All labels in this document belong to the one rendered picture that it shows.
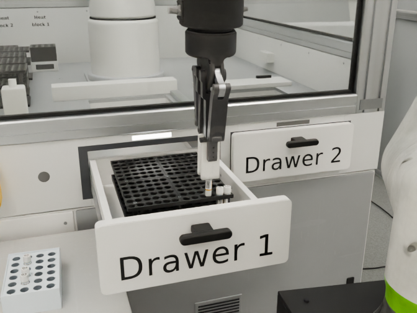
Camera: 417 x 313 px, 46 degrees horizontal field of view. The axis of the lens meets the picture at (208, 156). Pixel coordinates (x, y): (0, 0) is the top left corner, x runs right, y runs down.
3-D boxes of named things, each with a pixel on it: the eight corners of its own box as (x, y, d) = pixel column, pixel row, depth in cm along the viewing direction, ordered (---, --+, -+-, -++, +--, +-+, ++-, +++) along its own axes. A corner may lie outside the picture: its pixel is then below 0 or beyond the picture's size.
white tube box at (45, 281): (61, 308, 76) (59, 287, 75) (4, 318, 74) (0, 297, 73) (61, 265, 87) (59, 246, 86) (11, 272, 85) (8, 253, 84)
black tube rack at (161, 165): (233, 228, 84) (233, 194, 82) (130, 244, 79) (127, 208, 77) (196, 180, 104) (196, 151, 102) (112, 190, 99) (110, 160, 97)
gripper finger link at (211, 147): (216, 128, 77) (221, 135, 74) (215, 158, 79) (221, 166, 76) (206, 129, 76) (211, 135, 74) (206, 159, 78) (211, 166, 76)
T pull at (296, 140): (319, 145, 106) (319, 139, 106) (287, 148, 104) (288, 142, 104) (311, 140, 109) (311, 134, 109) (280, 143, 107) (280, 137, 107)
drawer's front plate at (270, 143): (349, 168, 115) (354, 123, 111) (233, 183, 107) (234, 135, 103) (345, 166, 117) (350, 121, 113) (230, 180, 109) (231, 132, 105)
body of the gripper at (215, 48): (179, 23, 74) (179, 84, 78) (193, 33, 67) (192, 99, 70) (226, 22, 76) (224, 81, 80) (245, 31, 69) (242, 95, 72)
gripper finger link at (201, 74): (223, 68, 74) (226, 69, 73) (223, 139, 78) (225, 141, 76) (198, 69, 73) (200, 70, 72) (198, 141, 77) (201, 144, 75)
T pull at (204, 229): (233, 238, 69) (233, 230, 68) (180, 247, 67) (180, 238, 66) (224, 226, 72) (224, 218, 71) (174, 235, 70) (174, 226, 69)
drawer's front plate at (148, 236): (288, 262, 78) (292, 199, 74) (101, 296, 70) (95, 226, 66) (283, 256, 79) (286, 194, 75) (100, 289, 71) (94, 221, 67)
